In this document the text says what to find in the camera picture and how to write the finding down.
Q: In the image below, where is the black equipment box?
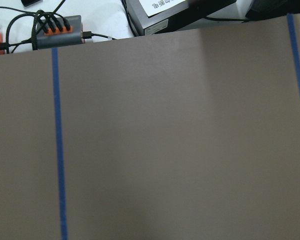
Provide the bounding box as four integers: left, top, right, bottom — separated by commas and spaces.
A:
121, 0, 236, 37

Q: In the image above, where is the small black flat device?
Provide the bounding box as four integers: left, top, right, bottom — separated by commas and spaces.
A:
21, 0, 41, 8

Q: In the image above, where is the black cable bundle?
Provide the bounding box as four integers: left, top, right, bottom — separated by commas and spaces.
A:
4, 9, 73, 51

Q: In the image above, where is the black power strip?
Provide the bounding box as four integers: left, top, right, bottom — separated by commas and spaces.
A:
36, 15, 85, 50

